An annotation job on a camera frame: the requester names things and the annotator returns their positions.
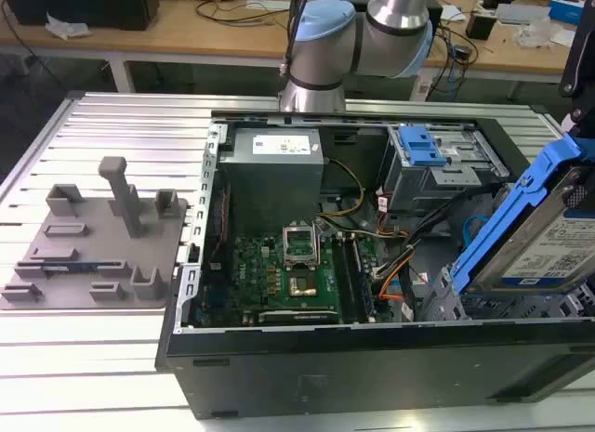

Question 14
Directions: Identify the hard disk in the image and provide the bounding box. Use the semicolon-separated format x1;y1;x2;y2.
453;134;595;297

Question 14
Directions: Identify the blue data wire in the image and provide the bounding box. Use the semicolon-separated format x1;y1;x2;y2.
461;212;490;255

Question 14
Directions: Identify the power wire with coloured strands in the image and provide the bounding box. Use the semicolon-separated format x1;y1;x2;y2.
377;245;413;304

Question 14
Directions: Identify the perforated metal disk bay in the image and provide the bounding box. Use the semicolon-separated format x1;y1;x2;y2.
430;263;595;322

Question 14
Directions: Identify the clear plastic bag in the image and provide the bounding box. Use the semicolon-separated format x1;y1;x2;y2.
514;21;555;48

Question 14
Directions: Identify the blue and white carton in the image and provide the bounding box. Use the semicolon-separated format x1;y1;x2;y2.
548;0;590;23

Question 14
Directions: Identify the flat grey box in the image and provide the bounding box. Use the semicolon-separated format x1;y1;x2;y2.
494;3;553;25

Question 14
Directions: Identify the small black box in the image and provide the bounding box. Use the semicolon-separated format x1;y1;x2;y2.
465;11;497;39

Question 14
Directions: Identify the blue plastic cage latch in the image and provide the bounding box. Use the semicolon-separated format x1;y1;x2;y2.
399;124;446;167

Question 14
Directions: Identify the grey metal drive cage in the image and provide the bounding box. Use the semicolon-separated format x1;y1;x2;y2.
378;123;509;216

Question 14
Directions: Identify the metal socket cover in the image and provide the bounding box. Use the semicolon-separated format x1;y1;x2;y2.
282;221;321;268

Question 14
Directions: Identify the grey power supply unit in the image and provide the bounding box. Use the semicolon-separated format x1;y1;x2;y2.
218;127;325;238

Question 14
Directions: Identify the CPU socket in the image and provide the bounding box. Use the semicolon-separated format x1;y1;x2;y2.
284;268;323;302

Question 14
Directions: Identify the black open PC case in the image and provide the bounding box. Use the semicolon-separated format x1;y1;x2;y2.
155;109;595;422

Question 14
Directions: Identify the black graphics card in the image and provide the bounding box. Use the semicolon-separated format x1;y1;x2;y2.
257;308;344;327

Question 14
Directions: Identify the green motherboard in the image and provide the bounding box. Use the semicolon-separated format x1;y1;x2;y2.
231;231;378;327

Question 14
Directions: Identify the wooden desk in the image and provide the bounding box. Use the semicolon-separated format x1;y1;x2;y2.
0;0;595;97

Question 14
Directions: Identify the large black box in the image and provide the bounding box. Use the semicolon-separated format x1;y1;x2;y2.
3;0;160;32

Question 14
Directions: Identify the crumpled white plastic sheet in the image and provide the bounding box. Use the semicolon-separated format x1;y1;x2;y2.
44;12;90;39

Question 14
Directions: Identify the grey parts rack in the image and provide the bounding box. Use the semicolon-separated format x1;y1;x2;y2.
0;155;191;311

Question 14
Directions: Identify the black cable bundle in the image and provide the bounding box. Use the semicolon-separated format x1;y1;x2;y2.
371;183;507;285

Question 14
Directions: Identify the yellow and black wire bundle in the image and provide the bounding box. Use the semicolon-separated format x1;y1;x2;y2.
318;157;369;220

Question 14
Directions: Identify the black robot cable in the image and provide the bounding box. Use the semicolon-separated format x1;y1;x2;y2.
277;0;311;88

